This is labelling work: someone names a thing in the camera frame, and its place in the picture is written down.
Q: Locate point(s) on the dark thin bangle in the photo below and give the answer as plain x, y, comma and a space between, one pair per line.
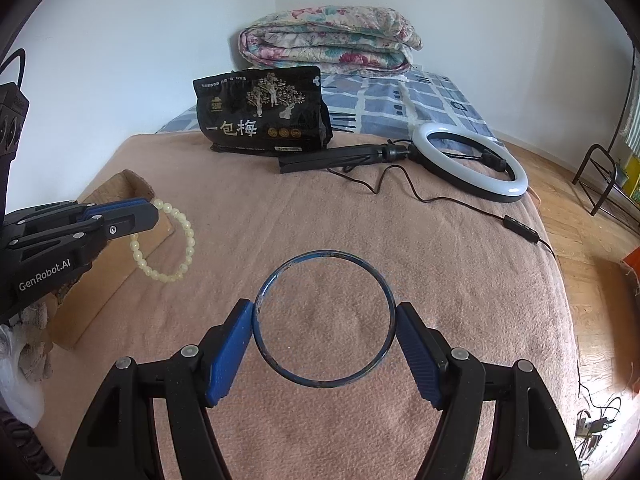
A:
325, 253

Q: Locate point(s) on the pink blanket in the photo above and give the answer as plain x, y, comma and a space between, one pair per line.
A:
325, 210

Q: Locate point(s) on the black folded tripod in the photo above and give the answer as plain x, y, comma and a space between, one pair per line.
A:
325, 160

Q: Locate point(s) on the blue checked bedsheet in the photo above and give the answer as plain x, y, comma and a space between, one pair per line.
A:
375, 105

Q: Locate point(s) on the cardboard box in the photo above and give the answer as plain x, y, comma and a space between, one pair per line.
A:
115, 280

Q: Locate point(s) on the orange box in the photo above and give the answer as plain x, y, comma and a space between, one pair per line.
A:
632, 270

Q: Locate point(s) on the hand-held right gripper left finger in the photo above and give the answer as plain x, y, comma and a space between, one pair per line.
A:
232, 355

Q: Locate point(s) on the yellow green box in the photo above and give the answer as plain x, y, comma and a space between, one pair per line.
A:
635, 180

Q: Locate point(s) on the black snack bag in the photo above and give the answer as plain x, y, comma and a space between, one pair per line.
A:
250, 130

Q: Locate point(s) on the person's left hand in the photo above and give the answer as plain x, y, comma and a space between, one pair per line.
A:
35, 350

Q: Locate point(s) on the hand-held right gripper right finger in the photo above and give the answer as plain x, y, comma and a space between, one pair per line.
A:
417, 355

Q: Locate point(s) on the striped hanging cloth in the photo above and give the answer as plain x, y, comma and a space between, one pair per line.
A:
632, 132

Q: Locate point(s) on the black metal rack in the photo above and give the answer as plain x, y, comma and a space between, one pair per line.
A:
600, 147

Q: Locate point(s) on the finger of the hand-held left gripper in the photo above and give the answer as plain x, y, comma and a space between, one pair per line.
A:
115, 207
125, 222

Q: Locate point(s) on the folded floral quilt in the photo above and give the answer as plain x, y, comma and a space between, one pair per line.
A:
330, 45

